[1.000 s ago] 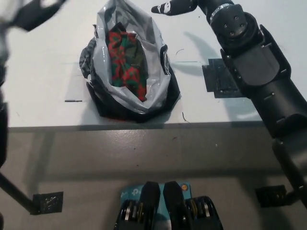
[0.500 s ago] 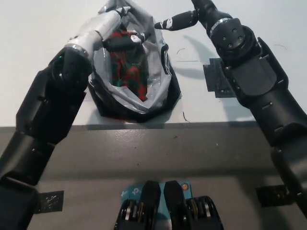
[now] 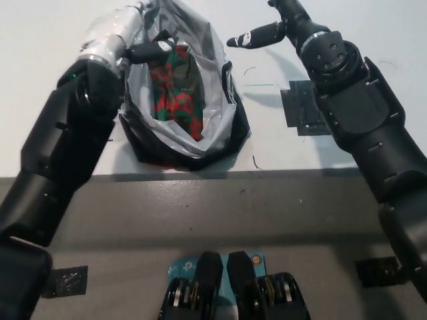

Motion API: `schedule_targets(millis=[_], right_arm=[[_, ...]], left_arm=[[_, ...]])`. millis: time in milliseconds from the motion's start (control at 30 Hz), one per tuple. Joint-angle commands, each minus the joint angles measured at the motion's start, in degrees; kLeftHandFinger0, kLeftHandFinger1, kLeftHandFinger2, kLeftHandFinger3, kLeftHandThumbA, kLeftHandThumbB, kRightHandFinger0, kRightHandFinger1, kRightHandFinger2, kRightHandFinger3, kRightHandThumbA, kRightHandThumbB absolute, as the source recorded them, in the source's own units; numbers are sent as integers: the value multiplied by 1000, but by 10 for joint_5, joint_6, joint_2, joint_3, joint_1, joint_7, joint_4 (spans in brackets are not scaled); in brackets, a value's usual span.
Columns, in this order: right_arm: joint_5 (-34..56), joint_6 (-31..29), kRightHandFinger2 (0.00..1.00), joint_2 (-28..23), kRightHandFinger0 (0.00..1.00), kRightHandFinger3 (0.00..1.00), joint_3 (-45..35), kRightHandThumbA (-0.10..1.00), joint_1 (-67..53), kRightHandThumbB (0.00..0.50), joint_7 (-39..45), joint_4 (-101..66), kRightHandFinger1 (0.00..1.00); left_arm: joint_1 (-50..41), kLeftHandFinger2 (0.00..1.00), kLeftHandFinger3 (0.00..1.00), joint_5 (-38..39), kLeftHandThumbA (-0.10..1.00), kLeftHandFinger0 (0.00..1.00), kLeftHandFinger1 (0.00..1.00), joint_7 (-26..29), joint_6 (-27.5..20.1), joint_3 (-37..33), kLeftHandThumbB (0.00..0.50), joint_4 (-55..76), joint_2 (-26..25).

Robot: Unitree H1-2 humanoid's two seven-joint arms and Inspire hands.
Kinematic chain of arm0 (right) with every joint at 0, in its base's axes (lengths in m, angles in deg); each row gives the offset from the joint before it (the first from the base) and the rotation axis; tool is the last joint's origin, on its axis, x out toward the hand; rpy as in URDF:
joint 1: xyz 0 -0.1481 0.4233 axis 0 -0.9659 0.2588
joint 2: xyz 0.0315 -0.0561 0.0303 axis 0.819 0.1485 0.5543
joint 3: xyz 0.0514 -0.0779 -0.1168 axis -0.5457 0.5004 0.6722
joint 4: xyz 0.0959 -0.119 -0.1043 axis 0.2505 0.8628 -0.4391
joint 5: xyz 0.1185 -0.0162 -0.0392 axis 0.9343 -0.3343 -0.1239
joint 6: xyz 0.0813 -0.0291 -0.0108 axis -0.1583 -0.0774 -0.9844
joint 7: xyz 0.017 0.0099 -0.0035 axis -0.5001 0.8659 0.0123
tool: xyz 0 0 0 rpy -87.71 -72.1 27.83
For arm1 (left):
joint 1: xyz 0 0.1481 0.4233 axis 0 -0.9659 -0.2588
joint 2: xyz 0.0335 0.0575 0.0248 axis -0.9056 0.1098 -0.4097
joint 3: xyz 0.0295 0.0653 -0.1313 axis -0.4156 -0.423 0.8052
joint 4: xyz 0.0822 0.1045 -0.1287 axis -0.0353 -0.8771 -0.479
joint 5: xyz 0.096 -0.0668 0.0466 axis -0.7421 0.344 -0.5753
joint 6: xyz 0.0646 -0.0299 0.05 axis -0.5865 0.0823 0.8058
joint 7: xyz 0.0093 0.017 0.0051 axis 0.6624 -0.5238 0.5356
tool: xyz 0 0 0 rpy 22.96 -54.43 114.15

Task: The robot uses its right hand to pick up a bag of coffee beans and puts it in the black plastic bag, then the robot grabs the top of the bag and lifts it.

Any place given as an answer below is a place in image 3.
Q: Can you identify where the black plastic bag grey inside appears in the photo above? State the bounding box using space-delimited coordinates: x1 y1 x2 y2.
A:
118 0 252 173

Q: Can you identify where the large black tape patch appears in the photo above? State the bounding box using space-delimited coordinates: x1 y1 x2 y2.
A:
280 79 330 137

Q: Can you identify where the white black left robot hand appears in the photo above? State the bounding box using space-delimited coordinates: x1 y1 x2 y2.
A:
79 1 176 73

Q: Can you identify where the red green coffee bean bag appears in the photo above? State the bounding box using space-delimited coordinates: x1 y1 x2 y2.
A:
148 38 205 143

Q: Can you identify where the teal router box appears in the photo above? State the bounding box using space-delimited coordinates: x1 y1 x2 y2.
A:
167 255 266 301

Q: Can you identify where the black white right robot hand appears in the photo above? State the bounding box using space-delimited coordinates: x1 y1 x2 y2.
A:
226 0 330 51

